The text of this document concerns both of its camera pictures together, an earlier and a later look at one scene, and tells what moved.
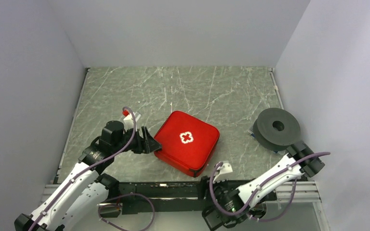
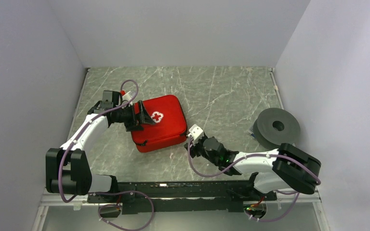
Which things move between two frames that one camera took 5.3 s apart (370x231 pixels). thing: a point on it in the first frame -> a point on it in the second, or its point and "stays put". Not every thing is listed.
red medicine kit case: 187,143 -> 170,126
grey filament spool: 276,129 stays put
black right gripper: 204,184 -> 192,148
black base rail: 186,196 stays put
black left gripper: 147,144 -> 144,118
